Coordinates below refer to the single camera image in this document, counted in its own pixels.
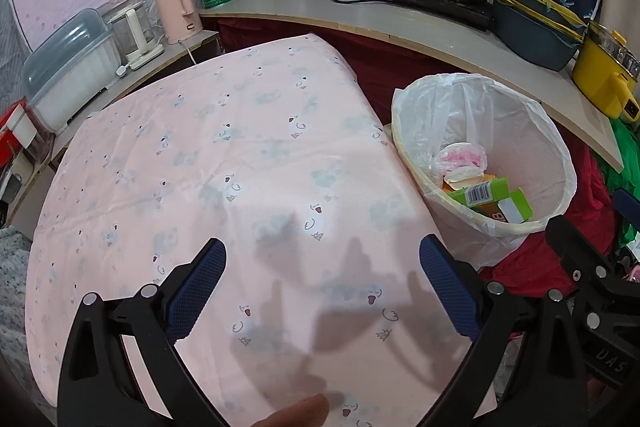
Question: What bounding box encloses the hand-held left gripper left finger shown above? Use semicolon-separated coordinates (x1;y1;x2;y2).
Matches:
57;237;228;427

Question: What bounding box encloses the dark teal basin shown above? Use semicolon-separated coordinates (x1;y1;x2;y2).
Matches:
492;0;588;72

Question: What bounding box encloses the low wooden cabinet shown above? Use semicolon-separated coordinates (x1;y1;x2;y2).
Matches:
10;29;223;228

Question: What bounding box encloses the dark red curtain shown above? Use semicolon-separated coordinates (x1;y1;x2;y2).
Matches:
217;18;401;128

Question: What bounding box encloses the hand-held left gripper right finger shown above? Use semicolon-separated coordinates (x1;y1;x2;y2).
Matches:
419;234;586;427

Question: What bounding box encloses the yellow electric pot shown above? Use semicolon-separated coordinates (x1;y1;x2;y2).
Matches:
572;21;640;122

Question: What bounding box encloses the person's left hand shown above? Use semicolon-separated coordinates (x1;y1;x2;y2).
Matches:
248;394;331;427

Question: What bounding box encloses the white green barcode carton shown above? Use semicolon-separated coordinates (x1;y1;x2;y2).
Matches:
446;177;512;208

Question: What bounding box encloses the green tea carton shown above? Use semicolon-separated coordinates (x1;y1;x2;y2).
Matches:
495;188;534;224

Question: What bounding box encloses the curved grey counter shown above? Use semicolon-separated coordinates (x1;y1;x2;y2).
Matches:
197;0;626;175

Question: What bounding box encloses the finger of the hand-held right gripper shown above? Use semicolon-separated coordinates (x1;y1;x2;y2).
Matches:
612;188;640;233
545;216;631;303

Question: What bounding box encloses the pink paper cup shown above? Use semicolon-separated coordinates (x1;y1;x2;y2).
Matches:
431;143;491;190

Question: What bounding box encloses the floral blanket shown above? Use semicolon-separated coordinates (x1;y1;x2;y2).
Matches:
0;227;56;408

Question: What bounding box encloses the black induction cooktop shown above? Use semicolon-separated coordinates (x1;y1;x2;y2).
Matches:
382;0;496;32

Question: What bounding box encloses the green cloth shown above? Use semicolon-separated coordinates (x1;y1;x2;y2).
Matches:
590;114;640;253

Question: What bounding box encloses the glass kettle white handle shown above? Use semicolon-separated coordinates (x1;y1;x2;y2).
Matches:
107;7;165;70

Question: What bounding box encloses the yellow basin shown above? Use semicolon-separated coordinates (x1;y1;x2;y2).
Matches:
492;0;588;38

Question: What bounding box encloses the pink electric kettle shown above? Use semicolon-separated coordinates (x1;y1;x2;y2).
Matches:
152;0;203;45

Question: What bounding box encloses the pink printed tablecloth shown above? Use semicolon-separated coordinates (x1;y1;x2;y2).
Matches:
24;33;498;427

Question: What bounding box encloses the white tumbler cup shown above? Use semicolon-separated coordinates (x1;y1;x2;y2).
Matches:
12;103;56;162

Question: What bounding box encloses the red plastic basin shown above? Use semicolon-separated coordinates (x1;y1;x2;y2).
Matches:
0;104;23;168

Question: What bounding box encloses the white dish rack grey lid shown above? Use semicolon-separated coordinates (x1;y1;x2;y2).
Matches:
21;8;123;132

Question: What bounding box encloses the red cloth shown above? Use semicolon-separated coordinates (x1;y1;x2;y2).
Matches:
472;139;618;298

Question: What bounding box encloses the white lined trash bin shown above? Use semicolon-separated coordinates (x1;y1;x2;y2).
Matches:
391;73;578;272

